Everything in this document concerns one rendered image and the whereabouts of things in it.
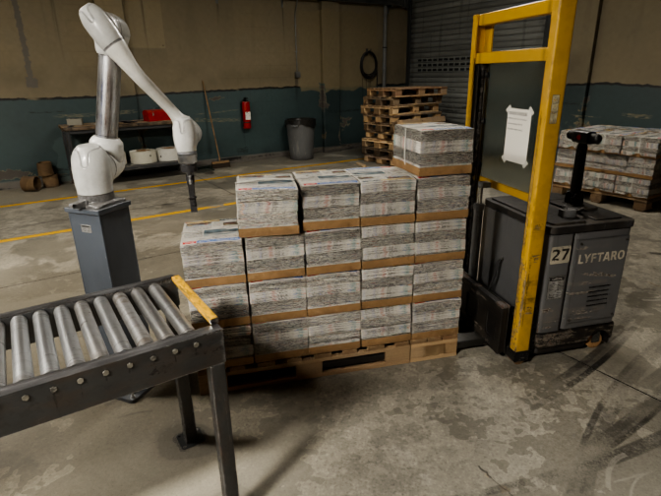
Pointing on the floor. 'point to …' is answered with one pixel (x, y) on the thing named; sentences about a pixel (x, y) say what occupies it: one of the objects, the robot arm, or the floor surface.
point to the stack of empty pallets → (407, 97)
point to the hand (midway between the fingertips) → (193, 205)
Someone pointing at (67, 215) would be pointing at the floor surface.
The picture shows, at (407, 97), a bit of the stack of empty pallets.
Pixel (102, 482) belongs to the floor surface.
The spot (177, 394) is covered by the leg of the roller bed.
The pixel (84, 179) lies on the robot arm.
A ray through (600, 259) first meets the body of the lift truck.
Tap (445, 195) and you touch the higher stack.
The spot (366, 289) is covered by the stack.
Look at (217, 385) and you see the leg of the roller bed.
